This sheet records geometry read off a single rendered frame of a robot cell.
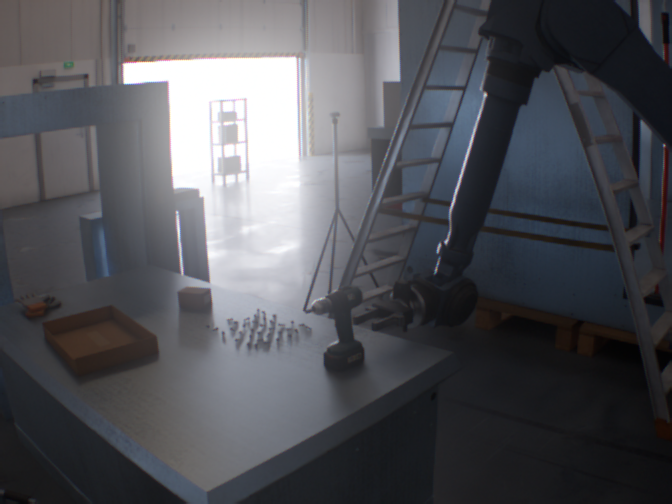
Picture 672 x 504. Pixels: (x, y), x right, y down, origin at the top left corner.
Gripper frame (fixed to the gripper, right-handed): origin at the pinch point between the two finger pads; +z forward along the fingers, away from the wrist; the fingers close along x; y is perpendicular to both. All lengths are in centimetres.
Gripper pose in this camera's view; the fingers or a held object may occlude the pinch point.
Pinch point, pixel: (368, 322)
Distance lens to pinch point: 193.2
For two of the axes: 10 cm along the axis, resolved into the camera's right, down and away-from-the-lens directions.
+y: 0.2, 9.6, 2.6
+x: -7.1, -1.7, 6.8
